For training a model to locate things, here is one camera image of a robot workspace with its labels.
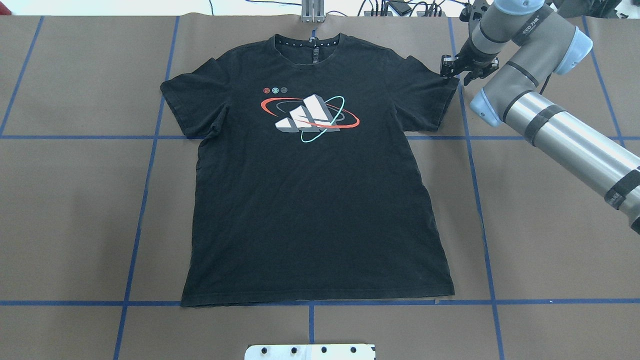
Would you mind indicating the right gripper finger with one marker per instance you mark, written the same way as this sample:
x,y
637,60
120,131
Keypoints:
x,y
472,75
448,66

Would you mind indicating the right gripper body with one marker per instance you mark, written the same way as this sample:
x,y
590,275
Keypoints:
x,y
472,54

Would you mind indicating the black graphic t-shirt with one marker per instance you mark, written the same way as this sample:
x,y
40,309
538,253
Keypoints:
x,y
306,186

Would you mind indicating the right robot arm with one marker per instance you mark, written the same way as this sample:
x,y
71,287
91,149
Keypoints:
x,y
516,45

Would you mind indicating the black power adapter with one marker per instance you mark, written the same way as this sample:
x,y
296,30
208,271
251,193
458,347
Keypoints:
x,y
400,7

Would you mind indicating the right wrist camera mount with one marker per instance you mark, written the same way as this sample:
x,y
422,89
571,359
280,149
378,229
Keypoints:
x,y
473,11

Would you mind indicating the aluminium frame post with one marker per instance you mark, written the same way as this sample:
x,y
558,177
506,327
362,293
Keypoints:
x,y
313,11

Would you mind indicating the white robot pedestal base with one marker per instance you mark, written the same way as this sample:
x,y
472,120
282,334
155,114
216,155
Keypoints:
x,y
335,351

